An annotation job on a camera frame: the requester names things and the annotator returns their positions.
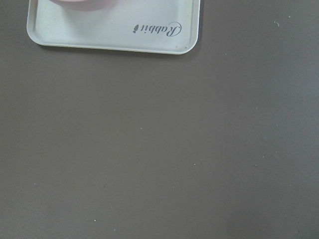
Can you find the cream plastic serving tray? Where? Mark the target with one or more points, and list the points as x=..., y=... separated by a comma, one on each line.
x=154, y=26

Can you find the pink bowl of ice cubes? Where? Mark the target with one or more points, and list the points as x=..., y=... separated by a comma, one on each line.
x=85, y=5

